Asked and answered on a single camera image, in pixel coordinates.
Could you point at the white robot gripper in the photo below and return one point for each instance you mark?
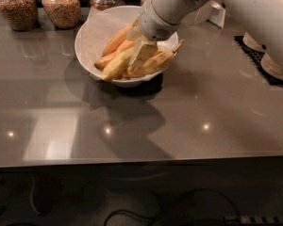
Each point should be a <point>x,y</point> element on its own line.
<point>153,24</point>

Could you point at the large yellow front banana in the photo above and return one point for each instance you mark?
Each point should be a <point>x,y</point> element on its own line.
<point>117,65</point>

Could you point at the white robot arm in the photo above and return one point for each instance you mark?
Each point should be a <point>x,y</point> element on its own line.
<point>262,19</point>

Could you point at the top orange banana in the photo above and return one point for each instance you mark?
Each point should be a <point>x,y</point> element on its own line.
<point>116,40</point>

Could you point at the orange banana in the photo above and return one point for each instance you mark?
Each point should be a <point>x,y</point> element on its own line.
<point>116,40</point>
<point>103,61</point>

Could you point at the yellow spotted right banana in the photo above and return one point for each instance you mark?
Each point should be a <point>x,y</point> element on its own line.
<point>154,64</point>

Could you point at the white ceramic bowl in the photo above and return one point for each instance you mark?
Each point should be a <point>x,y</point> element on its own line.
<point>94,38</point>

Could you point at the lower paper bowl stack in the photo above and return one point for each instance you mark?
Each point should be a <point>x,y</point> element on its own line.
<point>271,68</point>

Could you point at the white paper liner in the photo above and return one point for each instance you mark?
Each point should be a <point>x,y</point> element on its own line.
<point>99,29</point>

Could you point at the white folded sign stand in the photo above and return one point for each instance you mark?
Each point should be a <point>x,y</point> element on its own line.
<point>211,12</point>

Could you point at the black rubber mat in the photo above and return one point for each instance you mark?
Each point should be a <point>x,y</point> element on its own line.
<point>256,57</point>

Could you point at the far left glass grain jar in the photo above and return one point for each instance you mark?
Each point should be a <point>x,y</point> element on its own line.
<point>20,15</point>

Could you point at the black power strip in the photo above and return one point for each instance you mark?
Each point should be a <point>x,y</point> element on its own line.
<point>253,221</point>

